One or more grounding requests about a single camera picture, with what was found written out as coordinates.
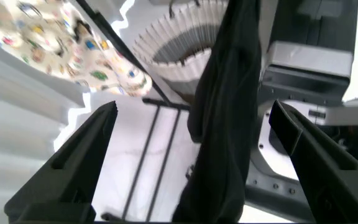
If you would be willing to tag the cream printed garment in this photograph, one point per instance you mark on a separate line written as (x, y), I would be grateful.
(73, 53)

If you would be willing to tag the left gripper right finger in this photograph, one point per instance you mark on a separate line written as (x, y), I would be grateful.
(331, 180)

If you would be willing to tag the white laundry basket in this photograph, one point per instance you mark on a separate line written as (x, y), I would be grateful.
(179, 40)

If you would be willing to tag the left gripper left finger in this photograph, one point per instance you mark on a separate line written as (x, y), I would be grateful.
(64, 180)

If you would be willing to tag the black clothes rack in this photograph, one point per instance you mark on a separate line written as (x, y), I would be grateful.
(113, 34)

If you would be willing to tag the black garment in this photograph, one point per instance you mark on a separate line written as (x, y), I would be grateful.
(225, 124)

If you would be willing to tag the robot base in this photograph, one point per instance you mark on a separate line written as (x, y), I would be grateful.
(309, 62)

